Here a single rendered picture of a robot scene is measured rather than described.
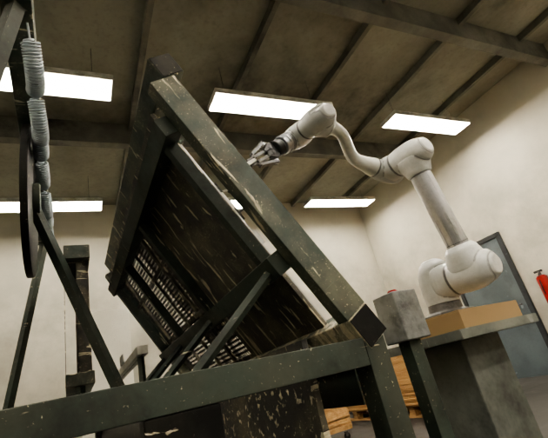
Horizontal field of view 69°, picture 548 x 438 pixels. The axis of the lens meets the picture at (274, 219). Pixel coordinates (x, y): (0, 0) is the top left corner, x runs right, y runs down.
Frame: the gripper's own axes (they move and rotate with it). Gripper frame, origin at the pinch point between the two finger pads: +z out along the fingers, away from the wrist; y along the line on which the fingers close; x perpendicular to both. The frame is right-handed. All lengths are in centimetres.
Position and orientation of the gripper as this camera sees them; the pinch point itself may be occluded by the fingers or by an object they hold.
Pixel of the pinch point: (249, 163)
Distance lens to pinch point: 165.2
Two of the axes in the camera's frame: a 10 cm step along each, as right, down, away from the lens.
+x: -4.1, 4.4, 8.0
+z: -6.5, 4.7, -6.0
